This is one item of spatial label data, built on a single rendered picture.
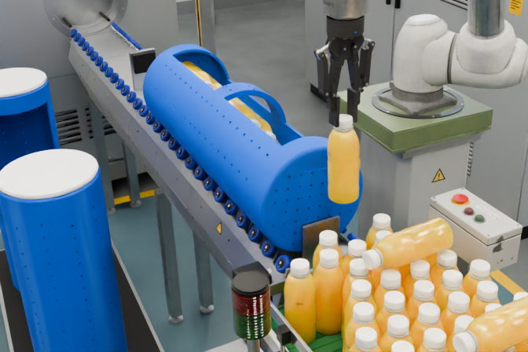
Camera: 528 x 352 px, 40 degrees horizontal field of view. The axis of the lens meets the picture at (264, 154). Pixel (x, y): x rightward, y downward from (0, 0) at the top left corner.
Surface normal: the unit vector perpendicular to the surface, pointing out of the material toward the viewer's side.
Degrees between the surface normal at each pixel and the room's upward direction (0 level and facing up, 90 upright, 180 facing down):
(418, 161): 90
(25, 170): 0
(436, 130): 90
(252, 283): 0
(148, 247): 0
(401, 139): 90
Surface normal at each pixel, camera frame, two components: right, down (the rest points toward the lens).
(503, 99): -0.91, 0.22
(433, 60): -0.36, 0.32
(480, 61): -0.39, 0.72
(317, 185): 0.45, 0.39
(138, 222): -0.04, -0.89
